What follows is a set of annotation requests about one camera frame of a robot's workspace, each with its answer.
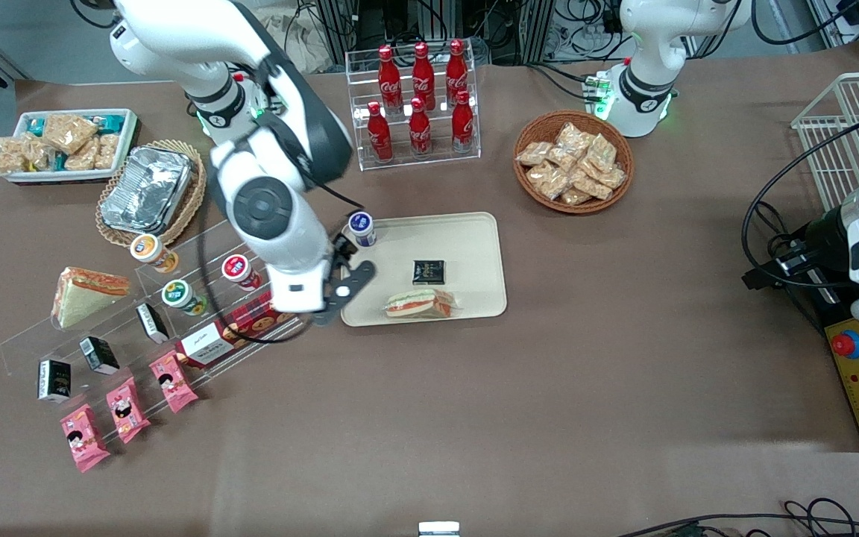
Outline beige plastic serving tray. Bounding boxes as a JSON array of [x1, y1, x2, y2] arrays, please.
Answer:
[[340, 212, 509, 327]]

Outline red cola bottle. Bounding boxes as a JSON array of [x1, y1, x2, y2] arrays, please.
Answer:
[[408, 97, 432, 157], [412, 42, 436, 111], [378, 45, 403, 114], [367, 101, 393, 163], [445, 39, 469, 105], [450, 90, 475, 154]]

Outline red-lidded yogurt cup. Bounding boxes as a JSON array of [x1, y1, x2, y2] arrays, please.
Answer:
[[221, 254, 262, 292]]

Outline black cable bundle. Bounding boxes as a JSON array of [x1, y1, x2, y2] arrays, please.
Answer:
[[616, 498, 859, 537]]

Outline clear acrylic stepped display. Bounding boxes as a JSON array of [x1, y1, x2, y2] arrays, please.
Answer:
[[0, 216, 303, 448]]

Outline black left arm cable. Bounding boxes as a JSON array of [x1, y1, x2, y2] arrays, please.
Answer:
[[741, 119, 859, 290]]

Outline green-lidded yogurt cup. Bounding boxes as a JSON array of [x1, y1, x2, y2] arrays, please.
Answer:
[[162, 280, 207, 316]]

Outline blue-lidded yogurt cup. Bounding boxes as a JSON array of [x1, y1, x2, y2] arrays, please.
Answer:
[[347, 212, 378, 248]]

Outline pink snack packet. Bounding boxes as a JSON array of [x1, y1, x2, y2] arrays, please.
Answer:
[[106, 377, 152, 445], [148, 351, 199, 413], [60, 404, 111, 473]]

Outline round brown wicker basket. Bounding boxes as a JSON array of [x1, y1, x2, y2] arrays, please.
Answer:
[[513, 110, 635, 216]]

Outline red plaid cookie box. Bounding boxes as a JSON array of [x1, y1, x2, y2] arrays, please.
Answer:
[[176, 295, 299, 368]]

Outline stacked aluminium foil containers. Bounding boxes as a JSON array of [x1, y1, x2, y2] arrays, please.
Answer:
[[100, 146, 193, 232]]

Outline oval tan wicker basket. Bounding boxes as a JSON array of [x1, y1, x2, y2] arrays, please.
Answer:
[[95, 139, 208, 248]]

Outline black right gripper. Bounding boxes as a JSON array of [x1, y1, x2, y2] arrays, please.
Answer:
[[313, 233, 377, 327]]

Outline small black snack box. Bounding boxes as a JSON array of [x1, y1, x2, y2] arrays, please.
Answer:
[[136, 302, 170, 345], [37, 359, 72, 403], [79, 336, 121, 375]]

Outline aluminium frame rack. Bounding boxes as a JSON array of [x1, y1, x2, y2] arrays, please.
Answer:
[[314, 0, 624, 64], [806, 0, 859, 53]]

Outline orange-lidded yogurt cup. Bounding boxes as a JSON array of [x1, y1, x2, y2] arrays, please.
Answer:
[[130, 233, 180, 274]]

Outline triangle sandwich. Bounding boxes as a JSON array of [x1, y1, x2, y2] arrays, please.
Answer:
[[385, 289, 457, 320], [51, 267, 132, 329]]

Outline white rectangular plastic bin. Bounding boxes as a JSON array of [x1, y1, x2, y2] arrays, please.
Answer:
[[4, 109, 139, 184]]

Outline crumpled white cloth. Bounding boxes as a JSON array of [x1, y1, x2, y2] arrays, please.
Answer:
[[277, 11, 341, 74]]

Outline clear acrylic bottle rack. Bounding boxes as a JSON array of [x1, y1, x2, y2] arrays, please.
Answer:
[[345, 46, 481, 172]]

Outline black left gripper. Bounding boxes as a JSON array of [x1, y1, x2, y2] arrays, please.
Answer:
[[743, 205, 857, 290]]

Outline clear-wrapped crispy snack packet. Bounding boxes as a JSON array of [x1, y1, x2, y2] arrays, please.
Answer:
[[0, 136, 28, 176], [95, 134, 122, 170], [64, 140, 101, 172], [42, 113, 98, 155], [23, 138, 56, 171]]

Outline white wire basket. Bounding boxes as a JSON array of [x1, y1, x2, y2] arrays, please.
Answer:
[[791, 72, 859, 213]]

